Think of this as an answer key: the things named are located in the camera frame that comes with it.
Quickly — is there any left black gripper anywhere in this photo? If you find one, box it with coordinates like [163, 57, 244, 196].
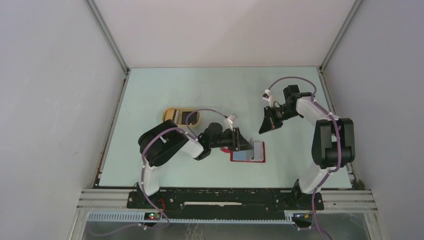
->
[209, 127, 254, 152]

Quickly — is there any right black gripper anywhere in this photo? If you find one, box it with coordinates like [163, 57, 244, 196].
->
[258, 105, 300, 134]

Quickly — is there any red card holder wallet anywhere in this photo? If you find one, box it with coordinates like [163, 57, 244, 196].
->
[220, 141, 266, 163]

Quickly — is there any beige oval tray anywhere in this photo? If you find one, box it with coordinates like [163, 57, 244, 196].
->
[162, 107, 200, 128]

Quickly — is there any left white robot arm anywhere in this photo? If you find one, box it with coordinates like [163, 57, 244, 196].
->
[138, 119, 254, 208]

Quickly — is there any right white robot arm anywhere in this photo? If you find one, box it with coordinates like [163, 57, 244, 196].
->
[258, 85, 355, 209]

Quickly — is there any black card in tray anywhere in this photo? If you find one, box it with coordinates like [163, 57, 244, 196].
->
[181, 111, 199, 125]

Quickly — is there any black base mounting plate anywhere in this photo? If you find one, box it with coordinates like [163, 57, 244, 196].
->
[126, 187, 324, 221]

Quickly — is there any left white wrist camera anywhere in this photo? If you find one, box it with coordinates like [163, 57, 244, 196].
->
[224, 113, 238, 130]

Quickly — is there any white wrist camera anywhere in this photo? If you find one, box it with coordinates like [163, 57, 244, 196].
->
[262, 88, 275, 108]
[224, 113, 238, 130]

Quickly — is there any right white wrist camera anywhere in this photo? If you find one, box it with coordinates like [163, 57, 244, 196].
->
[262, 88, 275, 108]

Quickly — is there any aluminium frame rail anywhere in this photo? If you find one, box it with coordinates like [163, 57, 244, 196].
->
[67, 188, 388, 240]

